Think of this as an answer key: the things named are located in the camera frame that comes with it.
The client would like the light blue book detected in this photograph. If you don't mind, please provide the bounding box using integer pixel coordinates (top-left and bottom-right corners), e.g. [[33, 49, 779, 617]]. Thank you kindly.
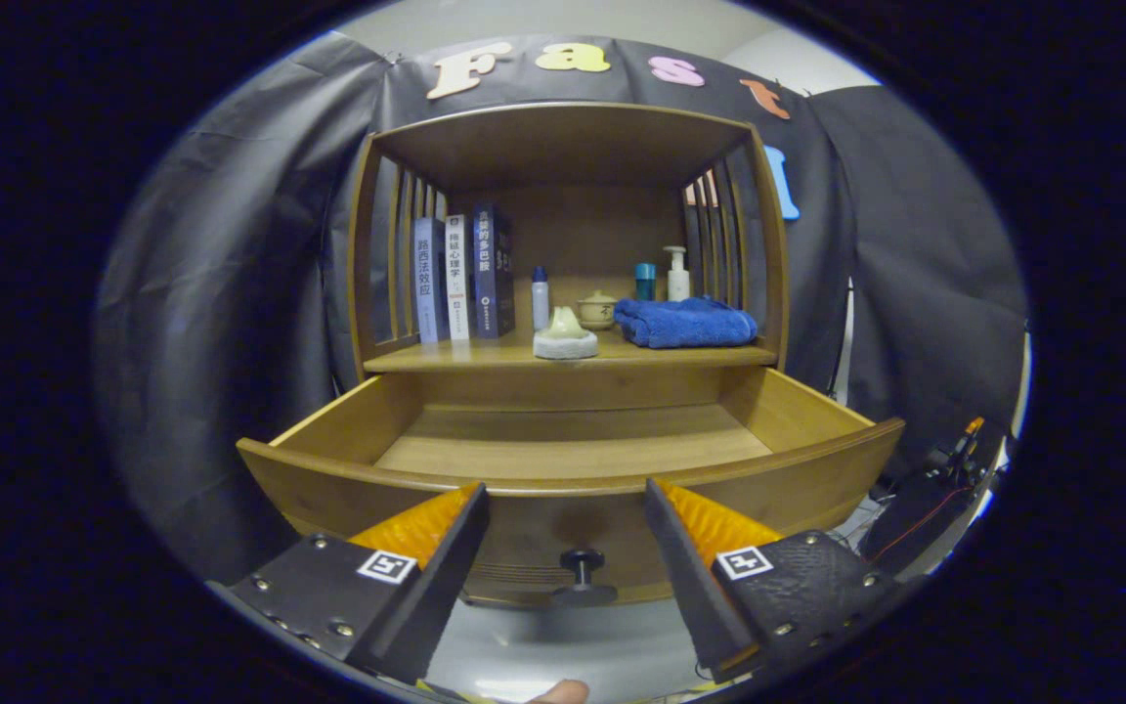
[[413, 217, 450, 343]]

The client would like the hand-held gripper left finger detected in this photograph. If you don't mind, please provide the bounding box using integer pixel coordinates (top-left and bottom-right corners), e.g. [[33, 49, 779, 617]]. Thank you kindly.
[[206, 481, 491, 685]]

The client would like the blue folded towel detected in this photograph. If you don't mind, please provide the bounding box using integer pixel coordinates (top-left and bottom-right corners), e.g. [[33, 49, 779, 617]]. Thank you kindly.
[[613, 296, 759, 350]]

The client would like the black backdrop cloth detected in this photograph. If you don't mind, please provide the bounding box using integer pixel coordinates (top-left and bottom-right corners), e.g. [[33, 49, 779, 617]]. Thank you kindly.
[[94, 34, 1028, 588]]

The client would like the beige lidded teacup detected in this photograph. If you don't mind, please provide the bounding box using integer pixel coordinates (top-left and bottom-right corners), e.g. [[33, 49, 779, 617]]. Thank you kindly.
[[578, 289, 618, 331]]

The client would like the wooden cabinet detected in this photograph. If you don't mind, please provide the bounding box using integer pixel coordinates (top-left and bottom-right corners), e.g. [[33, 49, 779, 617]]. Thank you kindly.
[[348, 101, 791, 412]]

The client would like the orange and black clamp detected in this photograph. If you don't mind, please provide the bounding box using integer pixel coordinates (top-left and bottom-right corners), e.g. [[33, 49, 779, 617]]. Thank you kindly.
[[934, 418, 986, 485]]

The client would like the pale green ornament white base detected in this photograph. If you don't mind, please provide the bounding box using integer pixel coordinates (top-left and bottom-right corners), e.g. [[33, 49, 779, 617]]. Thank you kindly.
[[533, 306, 600, 361]]

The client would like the white pump bottle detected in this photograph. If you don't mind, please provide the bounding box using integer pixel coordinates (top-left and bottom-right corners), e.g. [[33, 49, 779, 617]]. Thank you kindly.
[[663, 245, 691, 302]]

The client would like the wooden countertop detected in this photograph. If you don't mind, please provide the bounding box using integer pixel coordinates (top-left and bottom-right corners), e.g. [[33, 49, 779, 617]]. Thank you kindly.
[[363, 328, 779, 373]]

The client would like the wooden drawer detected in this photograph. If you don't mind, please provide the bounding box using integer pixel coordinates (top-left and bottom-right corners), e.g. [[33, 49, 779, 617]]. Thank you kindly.
[[236, 367, 906, 609]]

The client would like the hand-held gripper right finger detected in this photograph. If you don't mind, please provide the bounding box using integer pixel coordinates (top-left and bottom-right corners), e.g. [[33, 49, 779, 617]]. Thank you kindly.
[[643, 477, 901, 683]]

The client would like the white book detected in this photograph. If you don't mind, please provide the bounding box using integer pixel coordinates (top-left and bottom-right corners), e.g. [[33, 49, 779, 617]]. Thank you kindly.
[[445, 214, 474, 341]]

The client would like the dark blue book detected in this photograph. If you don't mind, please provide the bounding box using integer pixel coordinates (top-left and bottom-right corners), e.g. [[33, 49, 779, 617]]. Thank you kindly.
[[471, 202, 516, 339]]

